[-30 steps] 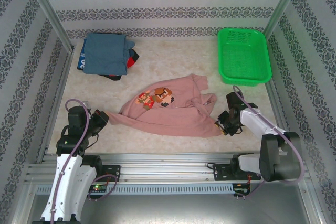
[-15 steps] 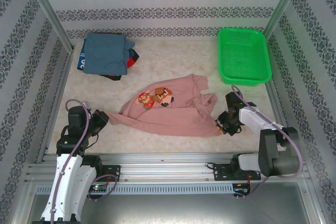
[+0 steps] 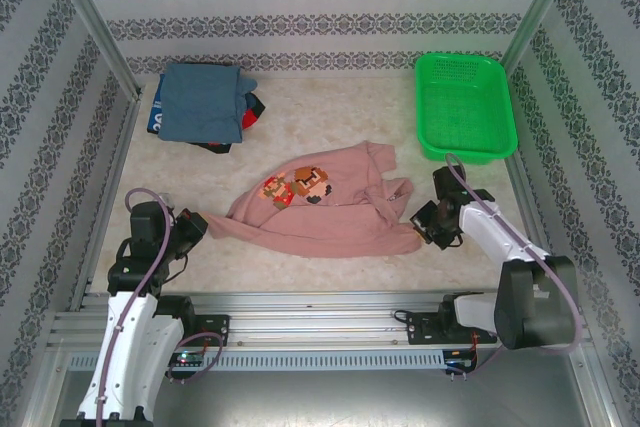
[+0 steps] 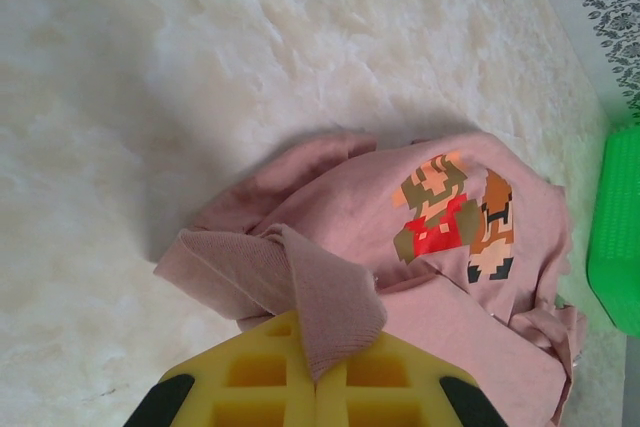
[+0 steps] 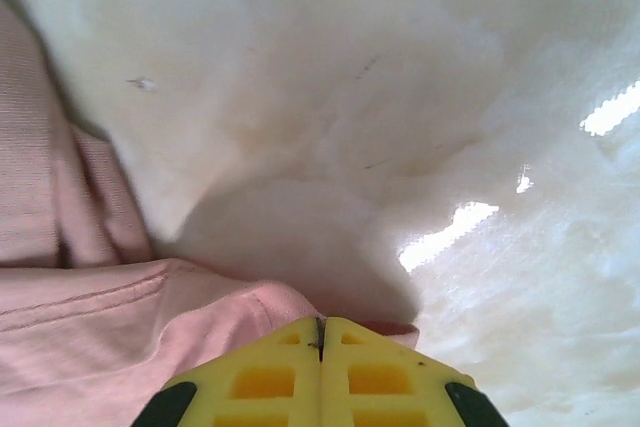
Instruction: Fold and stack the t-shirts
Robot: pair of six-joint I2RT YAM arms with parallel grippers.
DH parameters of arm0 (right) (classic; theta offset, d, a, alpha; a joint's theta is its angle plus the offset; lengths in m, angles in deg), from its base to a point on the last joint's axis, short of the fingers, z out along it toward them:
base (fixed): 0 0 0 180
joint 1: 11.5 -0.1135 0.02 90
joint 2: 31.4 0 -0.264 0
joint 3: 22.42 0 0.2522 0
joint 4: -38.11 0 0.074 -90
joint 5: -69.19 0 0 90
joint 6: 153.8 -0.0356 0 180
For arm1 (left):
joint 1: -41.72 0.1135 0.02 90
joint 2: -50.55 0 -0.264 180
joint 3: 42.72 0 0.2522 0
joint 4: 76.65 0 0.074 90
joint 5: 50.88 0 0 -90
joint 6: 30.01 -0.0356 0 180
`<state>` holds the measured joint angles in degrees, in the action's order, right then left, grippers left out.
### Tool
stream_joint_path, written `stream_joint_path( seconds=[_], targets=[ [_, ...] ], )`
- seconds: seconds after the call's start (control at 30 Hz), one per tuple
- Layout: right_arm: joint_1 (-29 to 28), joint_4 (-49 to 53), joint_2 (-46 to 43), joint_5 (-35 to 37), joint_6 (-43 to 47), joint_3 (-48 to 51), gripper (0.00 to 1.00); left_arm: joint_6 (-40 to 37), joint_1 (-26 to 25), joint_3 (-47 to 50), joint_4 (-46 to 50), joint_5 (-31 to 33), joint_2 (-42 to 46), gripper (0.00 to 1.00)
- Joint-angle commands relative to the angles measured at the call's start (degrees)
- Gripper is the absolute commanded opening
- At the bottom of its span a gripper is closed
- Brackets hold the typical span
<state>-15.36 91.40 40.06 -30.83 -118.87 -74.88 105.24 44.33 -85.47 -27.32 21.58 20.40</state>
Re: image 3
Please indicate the pink printed t-shirt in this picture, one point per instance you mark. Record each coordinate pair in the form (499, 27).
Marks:
(325, 227)

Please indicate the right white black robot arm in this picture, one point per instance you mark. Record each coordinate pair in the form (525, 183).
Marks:
(535, 307)

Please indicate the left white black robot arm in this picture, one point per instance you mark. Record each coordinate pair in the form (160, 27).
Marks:
(130, 357)

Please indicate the green plastic basket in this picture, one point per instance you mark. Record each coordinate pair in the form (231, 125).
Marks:
(465, 112)

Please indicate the folded blue white print t-shirt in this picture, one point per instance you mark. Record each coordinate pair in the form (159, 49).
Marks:
(155, 119)

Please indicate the folded black red t-shirt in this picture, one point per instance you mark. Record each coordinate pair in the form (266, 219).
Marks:
(254, 112)

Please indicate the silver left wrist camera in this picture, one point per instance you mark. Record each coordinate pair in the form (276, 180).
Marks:
(166, 197)

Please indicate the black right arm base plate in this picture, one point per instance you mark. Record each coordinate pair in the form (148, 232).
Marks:
(422, 329)

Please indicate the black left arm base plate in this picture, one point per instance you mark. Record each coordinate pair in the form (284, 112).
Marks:
(220, 329)

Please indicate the aluminium mounting rail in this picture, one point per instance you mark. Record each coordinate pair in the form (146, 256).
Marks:
(310, 314)

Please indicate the aluminium frame post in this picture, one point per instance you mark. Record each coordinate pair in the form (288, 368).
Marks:
(540, 2)
(90, 17)

